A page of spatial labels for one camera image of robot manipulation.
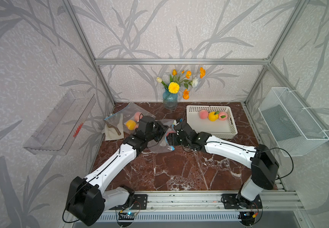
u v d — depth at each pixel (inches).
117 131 40.1
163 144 30.7
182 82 40.1
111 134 39.7
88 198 15.2
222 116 41.3
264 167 17.3
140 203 28.6
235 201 29.0
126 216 28.4
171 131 29.7
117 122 42.1
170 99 43.0
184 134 24.5
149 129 24.0
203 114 41.5
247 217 30.1
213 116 41.2
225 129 41.1
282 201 29.7
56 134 26.2
